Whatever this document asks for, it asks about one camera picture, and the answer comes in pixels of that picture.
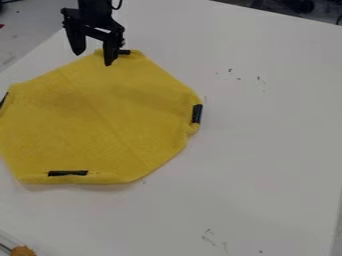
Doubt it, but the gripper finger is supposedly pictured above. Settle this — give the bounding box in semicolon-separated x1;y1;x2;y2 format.
62;21;91;57
101;37;125;67

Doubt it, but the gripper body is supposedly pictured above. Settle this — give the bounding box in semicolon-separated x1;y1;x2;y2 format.
60;0;127;42

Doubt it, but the yellow cloth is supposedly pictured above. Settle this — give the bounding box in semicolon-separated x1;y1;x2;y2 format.
0;48;205;185

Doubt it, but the orange toy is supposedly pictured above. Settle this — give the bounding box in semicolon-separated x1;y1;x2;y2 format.
9;245;38;256

